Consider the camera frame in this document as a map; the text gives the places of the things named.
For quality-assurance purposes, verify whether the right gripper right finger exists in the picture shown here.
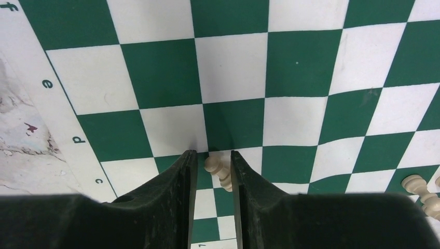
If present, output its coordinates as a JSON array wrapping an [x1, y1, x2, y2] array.
[[230, 151, 439, 248]]

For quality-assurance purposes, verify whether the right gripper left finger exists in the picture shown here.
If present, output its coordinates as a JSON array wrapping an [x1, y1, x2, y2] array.
[[1, 150, 198, 248]]

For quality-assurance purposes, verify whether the light king chess piece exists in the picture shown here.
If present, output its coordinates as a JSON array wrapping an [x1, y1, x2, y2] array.
[[401, 174, 439, 220]]

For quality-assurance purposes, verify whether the green white chess board mat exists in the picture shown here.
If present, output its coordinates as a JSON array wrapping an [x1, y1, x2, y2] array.
[[1, 1, 439, 248]]

